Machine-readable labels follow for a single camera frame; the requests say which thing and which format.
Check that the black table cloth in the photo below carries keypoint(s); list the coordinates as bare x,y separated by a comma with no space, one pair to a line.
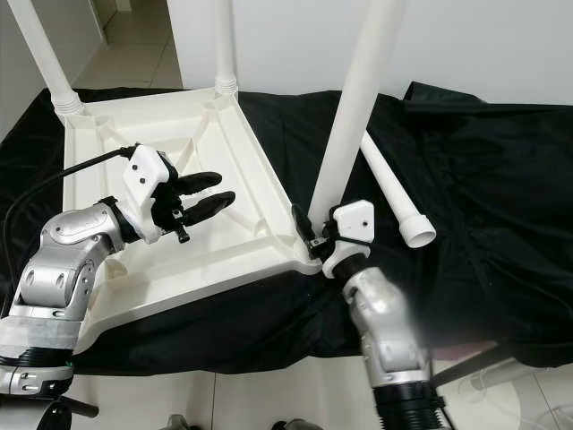
501,269

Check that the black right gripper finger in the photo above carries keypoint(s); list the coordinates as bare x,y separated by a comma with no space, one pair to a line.
303,226

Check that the white plastic table top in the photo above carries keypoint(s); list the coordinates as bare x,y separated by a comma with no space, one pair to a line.
260,215

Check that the white plastic table leg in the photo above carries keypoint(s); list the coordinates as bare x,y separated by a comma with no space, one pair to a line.
225,45
358,98
50,63
398,202

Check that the black metal bar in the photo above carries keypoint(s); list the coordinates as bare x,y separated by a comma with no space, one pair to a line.
474,367

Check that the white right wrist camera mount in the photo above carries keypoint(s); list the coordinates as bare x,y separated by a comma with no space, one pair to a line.
354,219

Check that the grey right robot foot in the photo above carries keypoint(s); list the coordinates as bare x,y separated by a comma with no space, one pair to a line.
293,425

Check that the black metal rod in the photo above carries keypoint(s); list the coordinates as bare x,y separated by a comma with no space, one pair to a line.
76,408

